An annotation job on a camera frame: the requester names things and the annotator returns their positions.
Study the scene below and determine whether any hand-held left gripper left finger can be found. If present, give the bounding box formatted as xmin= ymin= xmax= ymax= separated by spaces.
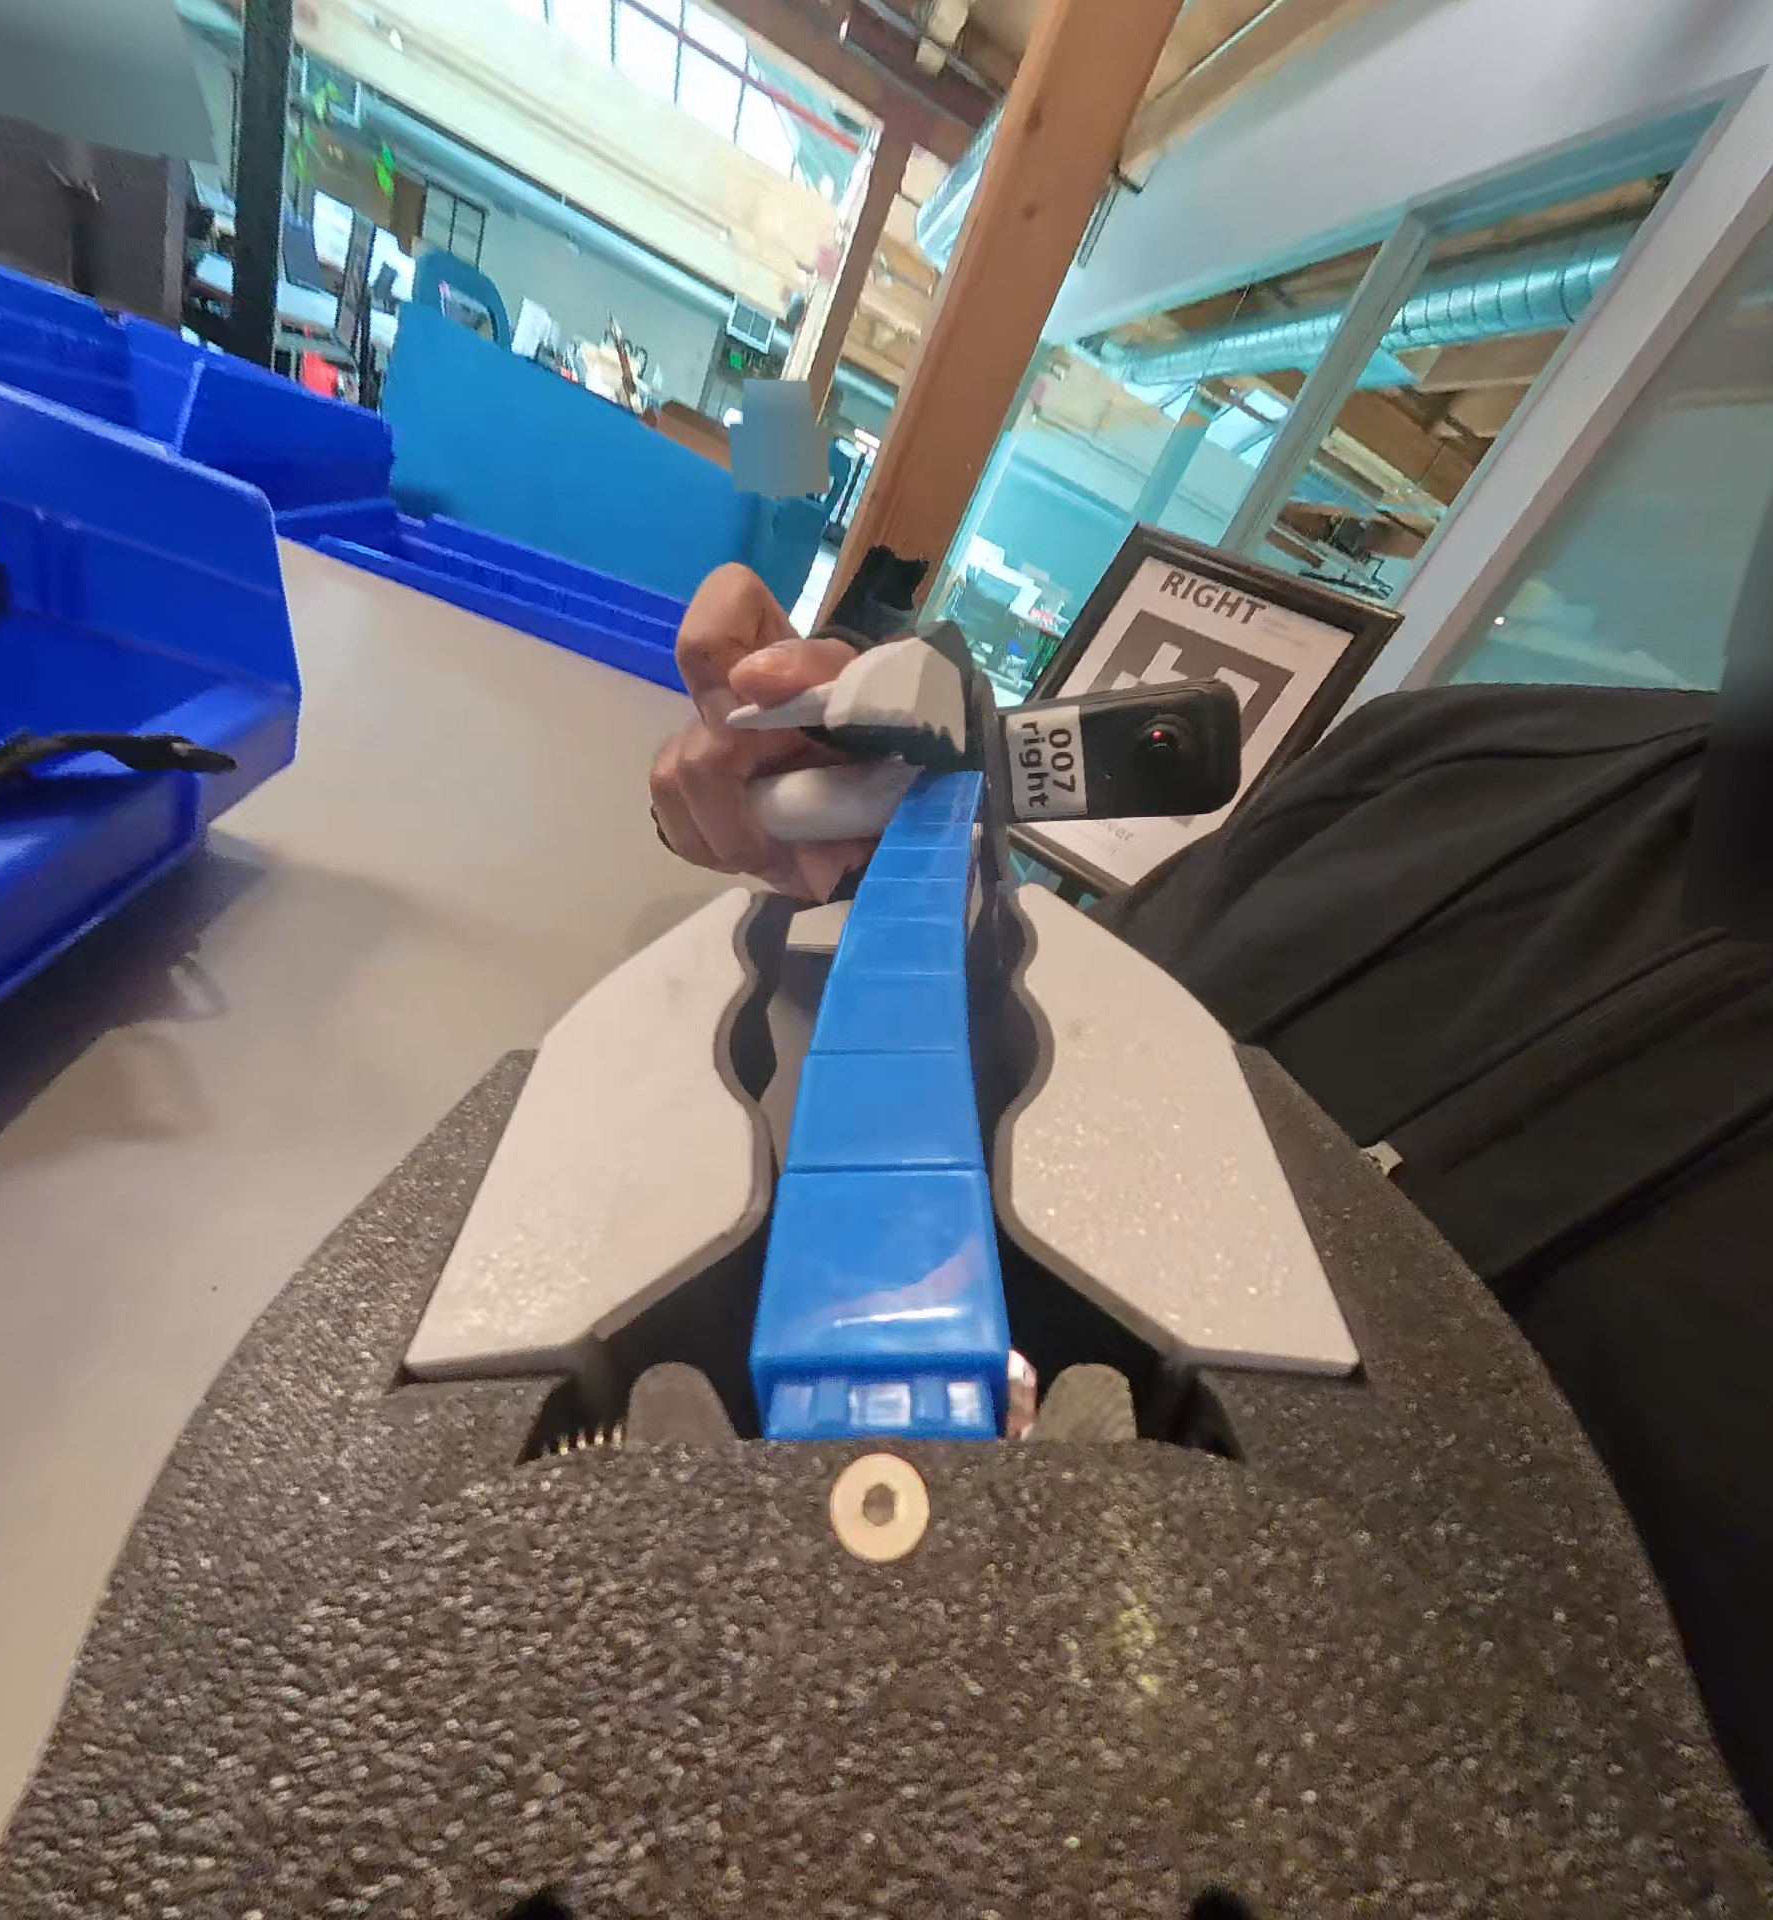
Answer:
xmin=404 ymin=884 xmax=786 ymax=1386

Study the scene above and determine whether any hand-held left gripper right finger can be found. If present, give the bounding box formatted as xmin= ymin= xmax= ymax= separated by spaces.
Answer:
xmin=988 ymin=882 xmax=1364 ymax=1382

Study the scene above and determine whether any blue weekly pill organizer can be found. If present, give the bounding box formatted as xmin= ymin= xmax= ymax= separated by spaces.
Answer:
xmin=749 ymin=762 xmax=1014 ymax=1446

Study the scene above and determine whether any person's right hand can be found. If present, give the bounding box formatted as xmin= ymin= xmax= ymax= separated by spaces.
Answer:
xmin=648 ymin=561 xmax=864 ymax=906

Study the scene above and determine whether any shallow blue plastic bin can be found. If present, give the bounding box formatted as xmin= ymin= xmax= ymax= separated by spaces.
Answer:
xmin=277 ymin=503 xmax=698 ymax=694

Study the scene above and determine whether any blue partition panel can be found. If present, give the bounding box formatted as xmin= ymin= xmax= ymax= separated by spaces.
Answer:
xmin=381 ymin=248 xmax=830 ymax=588

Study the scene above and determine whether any large blue plastic bin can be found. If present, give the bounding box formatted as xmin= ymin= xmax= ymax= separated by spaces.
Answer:
xmin=0 ymin=240 xmax=396 ymax=516
xmin=0 ymin=351 xmax=303 ymax=1039

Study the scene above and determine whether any black metal column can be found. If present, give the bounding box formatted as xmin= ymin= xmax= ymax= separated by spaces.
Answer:
xmin=232 ymin=0 xmax=297 ymax=381

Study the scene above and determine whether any wooden post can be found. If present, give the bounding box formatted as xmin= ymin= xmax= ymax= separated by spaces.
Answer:
xmin=814 ymin=0 xmax=1189 ymax=635

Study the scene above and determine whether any silver air duct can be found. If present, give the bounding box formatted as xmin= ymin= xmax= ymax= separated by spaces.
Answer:
xmin=1122 ymin=234 xmax=1634 ymax=395

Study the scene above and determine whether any black cable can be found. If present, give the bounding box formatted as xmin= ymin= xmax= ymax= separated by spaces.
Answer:
xmin=0 ymin=729 xmax=238 ymax=830

